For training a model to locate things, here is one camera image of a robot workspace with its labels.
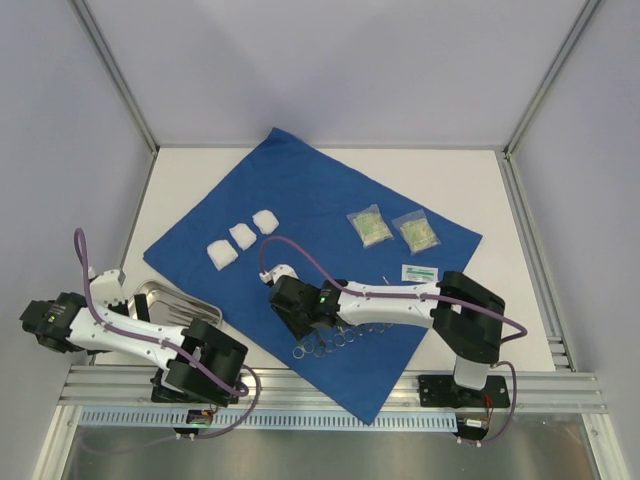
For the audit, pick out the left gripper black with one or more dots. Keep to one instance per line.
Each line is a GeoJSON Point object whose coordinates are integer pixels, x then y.
{"type": "Point", "coordinates": [141, 308]}

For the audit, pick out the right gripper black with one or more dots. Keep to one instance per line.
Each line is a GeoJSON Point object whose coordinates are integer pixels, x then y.
{"type": "Point", "coordinates": [298, 321]}

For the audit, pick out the steel pointed scissors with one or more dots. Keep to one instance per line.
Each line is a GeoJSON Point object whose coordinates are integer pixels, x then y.
{"type": "Point", "coordinates": [339, 339]}

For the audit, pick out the white gauze pad large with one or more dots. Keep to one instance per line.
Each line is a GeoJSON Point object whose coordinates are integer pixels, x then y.
{"type": "Point", "coordinates": [221, 253]}

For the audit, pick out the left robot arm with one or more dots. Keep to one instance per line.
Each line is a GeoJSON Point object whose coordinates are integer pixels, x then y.
{"type": "Point", "coordinates": [197, 363]}

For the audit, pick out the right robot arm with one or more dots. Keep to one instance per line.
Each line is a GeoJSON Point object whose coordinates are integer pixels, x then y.
{"type": "Point", "coordinates": [467, 316]}

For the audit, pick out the blue surgical drape cloth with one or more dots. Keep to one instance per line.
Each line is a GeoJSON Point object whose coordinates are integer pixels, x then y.
{"type": "Point", "coordinates": [311, 195]}

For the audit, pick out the stainless steel instrument tray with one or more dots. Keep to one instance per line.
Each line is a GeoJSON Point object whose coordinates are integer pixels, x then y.
{"type": "Point", "coordinates": [160, 304]}

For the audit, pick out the green packet in plastic left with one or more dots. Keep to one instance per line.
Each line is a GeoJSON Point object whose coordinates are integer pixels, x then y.
{"type": "Point", "coordinates": [370, 226]}

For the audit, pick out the green packet in plastic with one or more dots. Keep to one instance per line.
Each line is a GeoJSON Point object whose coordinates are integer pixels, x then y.
{"type": "Point", "coordinates": [416, 231]}
{"type": "Point", "coordinates": [370, 226]}

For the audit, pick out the small white green sachet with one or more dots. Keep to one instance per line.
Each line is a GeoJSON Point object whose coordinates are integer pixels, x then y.
{"type": "Point", "coordinates": [419, 274]}

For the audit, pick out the green packet in plastic right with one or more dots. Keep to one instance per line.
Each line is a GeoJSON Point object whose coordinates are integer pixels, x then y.
{"type": "Point", "coordinates": [416, 231]}

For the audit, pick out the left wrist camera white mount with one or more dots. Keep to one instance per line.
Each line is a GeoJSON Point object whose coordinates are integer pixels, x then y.
{"type": "Point", "coordinates": [107, 288]}

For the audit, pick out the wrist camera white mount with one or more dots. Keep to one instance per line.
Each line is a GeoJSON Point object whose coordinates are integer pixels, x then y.
{"type": "Point", "coordinates": [107, 288]}
{"type": "Point", "coordinates": [270, 277]}

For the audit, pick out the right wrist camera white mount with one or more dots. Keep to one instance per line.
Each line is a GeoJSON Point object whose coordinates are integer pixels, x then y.
{"type": "Point", "coordinates": [270, 277]}

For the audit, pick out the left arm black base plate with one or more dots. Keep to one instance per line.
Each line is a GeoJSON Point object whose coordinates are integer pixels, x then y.
{"type": "Point", "coordinates": [160, 393]}

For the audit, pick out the slotted cable duct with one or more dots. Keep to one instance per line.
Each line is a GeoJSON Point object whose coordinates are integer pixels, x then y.
{"type": "Point", "coordinates": [270, 419]}

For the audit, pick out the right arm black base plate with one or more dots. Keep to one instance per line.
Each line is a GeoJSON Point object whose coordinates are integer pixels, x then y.
{"type": "Point", "coordinates": [440, 391]}

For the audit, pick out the aluminium front rail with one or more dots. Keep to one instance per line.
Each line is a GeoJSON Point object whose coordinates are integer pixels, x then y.
{"type": "Point", "coordinates": [537, 392]}

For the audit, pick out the aluminium side rail right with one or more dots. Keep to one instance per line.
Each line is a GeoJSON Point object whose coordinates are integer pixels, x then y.
{"type": "Point", "coordinates": [559, 342]}

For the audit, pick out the aluminium frame post left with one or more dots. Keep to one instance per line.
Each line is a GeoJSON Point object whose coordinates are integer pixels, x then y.
{"type": "Point", "coordinates": [98, 40]}

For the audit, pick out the aluminium frame post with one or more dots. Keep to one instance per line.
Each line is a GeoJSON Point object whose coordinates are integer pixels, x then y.
{"type": "Point", "coordinates": [98, 40]}
{"type": "Point", "coordinates": [571, 40]}

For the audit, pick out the aluminium frame post right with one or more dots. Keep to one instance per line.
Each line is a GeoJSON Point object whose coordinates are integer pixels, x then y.
{"type": "Point", "coordinates": [571, 40]}

